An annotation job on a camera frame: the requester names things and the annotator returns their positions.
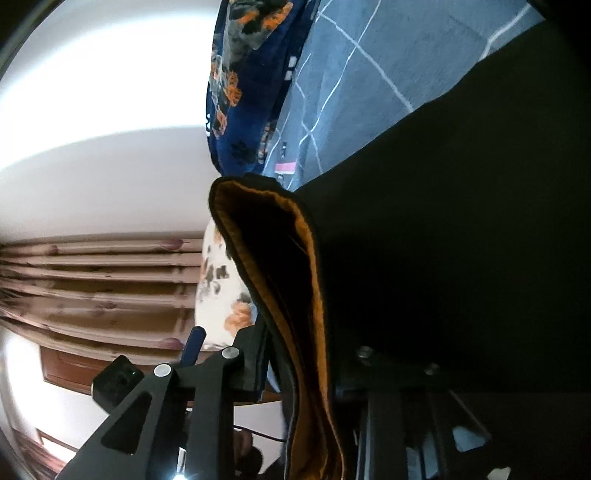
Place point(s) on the person's left hand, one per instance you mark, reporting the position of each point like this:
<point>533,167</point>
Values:
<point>244,450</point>

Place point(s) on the beige pink pleated curtain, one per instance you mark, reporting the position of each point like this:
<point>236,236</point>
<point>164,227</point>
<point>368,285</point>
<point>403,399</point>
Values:
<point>92,277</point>

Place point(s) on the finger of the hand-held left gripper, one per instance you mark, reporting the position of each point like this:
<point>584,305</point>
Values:
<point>194,344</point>

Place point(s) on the blue checked bed sheet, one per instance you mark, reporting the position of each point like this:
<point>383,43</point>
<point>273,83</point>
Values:
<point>369,41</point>

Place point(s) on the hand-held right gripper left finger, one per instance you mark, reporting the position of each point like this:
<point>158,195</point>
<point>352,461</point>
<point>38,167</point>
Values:
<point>249,364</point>

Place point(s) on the white orange floral pillow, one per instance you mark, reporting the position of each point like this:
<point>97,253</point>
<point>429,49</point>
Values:
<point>212,300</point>

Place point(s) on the black pants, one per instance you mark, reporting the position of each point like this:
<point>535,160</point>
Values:
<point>438,230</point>

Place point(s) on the blue dog print blanket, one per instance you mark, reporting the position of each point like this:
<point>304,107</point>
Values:
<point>240,138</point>

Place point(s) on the brown wooden frame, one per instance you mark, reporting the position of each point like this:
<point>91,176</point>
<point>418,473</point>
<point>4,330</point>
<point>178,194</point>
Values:
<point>60,369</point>

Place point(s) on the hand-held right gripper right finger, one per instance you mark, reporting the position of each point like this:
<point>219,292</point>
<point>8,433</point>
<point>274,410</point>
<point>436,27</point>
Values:
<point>392,383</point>

